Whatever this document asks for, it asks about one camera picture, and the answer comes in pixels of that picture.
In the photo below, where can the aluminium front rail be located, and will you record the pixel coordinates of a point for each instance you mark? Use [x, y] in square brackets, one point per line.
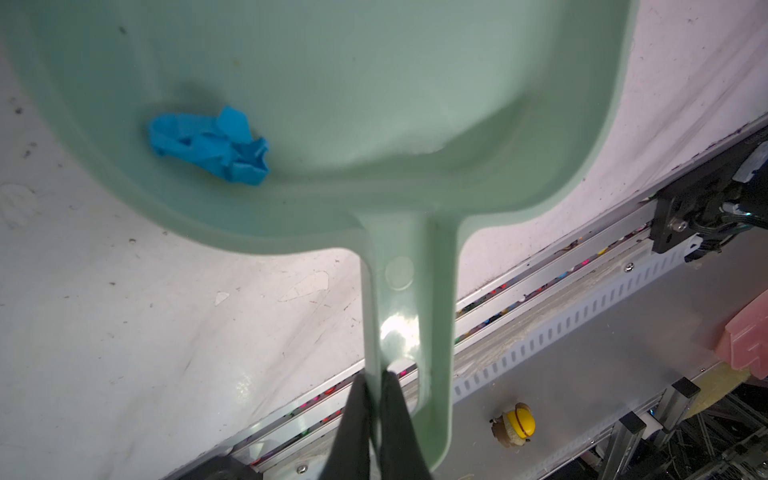
[551, 271]

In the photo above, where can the white slotted cable duct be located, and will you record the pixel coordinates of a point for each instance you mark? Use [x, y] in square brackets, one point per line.
[550, 316]

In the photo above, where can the blue paper scrap centre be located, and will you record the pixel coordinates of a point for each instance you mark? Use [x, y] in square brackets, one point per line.
[222, 145]

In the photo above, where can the pink object under table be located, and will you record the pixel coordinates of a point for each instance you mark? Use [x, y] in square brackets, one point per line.
[743, 343]

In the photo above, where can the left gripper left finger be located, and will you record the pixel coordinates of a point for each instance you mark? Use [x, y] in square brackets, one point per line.
[349, 458]

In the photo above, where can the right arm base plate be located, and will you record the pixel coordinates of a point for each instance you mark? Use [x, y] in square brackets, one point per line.
[717, 201]

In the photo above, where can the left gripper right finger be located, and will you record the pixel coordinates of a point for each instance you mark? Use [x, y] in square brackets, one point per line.
[399, 456]

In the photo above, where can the green plastic dustpan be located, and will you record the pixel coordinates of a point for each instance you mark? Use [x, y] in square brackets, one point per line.
[396, 129]

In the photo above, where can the yellow emergency button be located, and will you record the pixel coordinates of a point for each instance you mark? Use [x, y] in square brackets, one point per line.
[514, 428]

